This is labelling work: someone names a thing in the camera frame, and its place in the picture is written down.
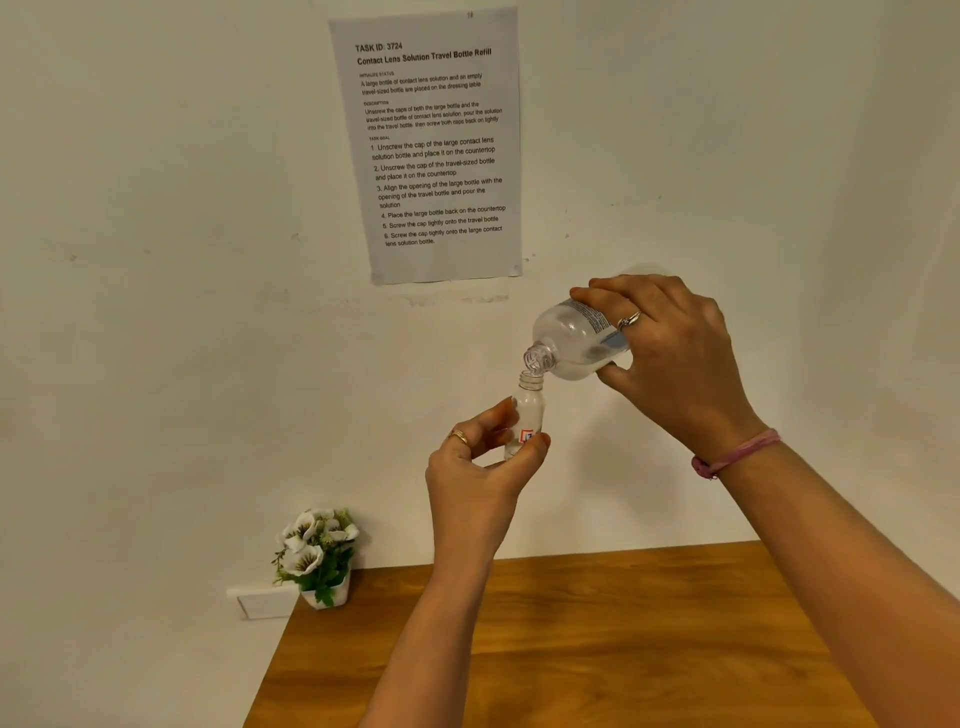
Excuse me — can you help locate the person's right forearm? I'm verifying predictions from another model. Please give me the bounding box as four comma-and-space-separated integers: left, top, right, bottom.
719, 442, 960, 728

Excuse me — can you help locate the white wall socket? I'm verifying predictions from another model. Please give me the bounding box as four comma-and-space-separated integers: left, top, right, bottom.
226, 583, 301, 621

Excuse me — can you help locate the white printed paper sheet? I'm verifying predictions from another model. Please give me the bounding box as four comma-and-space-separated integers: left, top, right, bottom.
328, 7, 524, 287

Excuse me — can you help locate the small clear bottle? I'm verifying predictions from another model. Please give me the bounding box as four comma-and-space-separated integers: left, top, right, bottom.
503, 371, 547, 461

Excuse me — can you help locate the person's left forearm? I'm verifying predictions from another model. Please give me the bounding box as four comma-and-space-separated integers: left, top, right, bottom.
356, 554, 500, 728

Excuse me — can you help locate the white flower potted plant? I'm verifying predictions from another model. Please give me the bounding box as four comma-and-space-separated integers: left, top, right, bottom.
271, 507, 361, 611

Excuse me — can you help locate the person's left hand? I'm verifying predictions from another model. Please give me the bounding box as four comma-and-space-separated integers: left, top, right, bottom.
425, 395, 553, 564

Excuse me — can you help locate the large clear solution bottle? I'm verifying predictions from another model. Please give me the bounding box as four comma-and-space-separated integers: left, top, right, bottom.
522, 297, 631, 382

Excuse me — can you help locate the person's right hand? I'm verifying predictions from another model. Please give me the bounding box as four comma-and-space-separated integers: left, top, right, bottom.
568, 273, 770, 463

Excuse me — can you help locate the pink wrist bracelet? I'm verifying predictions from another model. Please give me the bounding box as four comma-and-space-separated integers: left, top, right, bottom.
690, 428, 782, 481

